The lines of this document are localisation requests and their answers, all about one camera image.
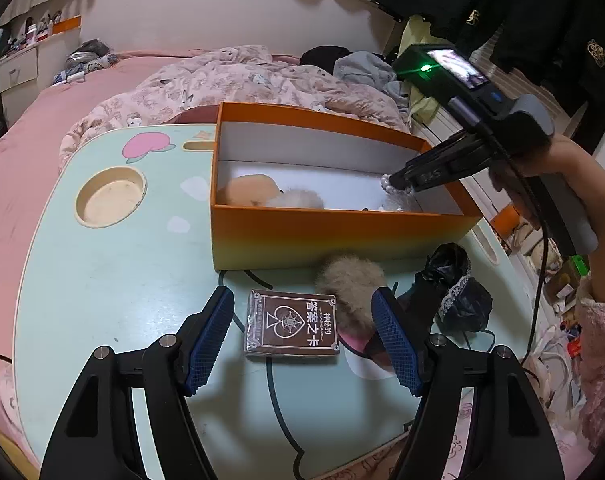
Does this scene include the peach plush ball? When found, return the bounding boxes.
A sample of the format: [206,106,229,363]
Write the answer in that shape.
[217,174,283,207]

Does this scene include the black lace-trimmed scrunchie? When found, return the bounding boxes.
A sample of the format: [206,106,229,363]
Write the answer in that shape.
[397,242,493,336]

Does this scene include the orange cardboard box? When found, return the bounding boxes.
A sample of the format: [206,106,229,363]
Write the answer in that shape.
[210,101,483,272]

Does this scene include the group of small bottles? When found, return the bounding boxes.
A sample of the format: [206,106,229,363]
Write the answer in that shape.
[5,12,50,51]

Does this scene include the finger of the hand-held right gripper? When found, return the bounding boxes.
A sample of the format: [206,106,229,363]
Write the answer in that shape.
[390,154,491,195]
[404,131,488,178]

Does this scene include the black clothing heap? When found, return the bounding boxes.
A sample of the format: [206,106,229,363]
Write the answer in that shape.
[300,46,353,68]

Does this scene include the person's right forearm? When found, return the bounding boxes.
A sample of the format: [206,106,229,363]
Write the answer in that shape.
[545,135,605,456]

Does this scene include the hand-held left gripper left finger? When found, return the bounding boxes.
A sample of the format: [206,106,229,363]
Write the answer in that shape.
[40,287,236,480]

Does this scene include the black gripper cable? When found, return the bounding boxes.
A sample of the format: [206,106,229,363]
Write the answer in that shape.
[477,110,553,361]

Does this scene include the beige fluffy hair clip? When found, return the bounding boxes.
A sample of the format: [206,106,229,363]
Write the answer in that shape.
[315,254,389,339]

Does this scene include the person's right hand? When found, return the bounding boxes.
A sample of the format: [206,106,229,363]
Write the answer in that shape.
[487,156,542,227]

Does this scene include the white fluffy hair tie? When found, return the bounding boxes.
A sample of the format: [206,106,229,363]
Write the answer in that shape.
[268,188,326,210]

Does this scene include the orange storage bin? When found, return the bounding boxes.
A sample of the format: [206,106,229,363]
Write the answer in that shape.
[490,205,523,238]

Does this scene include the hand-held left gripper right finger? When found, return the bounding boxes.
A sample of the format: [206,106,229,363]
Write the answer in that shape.
[370,286,566,480]

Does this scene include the brown card deck box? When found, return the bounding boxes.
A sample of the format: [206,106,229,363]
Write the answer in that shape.
[244,289,341,358]

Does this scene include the pink floral blanket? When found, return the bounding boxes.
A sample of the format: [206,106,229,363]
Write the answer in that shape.
[57,45,413,176]

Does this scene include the orange topped white box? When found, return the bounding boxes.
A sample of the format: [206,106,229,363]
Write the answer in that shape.
[51,14,82,36]

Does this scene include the grey clothing heap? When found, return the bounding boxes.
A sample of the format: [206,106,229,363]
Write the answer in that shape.
[333,51,408,106]

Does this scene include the grey patterned cloth pile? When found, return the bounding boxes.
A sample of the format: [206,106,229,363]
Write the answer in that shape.
[52,39,119,86]

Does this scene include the floor clutter pile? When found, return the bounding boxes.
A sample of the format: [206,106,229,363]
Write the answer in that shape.
[503,205,593,411]

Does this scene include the small white drawer cabinet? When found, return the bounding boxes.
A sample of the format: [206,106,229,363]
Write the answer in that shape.
[0,47,39,93]

